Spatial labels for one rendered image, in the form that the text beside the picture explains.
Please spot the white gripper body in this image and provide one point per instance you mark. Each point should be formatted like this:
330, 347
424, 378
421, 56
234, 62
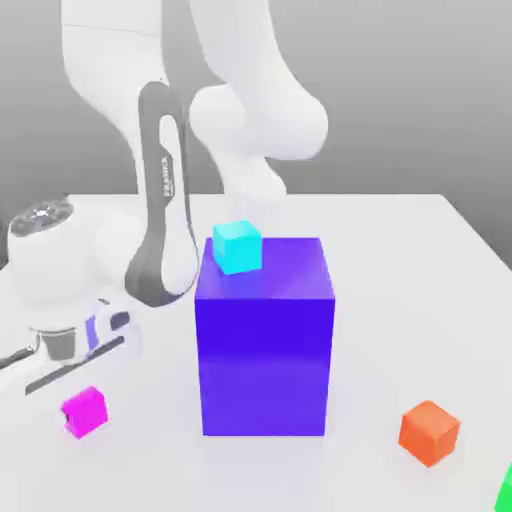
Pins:
60, 382

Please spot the small magenta cube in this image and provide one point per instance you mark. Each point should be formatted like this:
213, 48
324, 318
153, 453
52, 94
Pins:
86, 412

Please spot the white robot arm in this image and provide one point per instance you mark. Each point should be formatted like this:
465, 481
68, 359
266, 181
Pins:
104, 120

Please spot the small orange cube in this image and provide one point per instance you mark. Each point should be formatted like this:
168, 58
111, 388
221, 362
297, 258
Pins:
430, 434

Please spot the small green cube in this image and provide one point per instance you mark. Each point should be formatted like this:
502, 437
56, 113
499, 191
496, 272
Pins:
505, 494

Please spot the large blue box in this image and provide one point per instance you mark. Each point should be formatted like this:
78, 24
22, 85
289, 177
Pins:
264, 360

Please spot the small cyan cube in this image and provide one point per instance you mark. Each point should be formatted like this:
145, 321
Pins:
238, 248

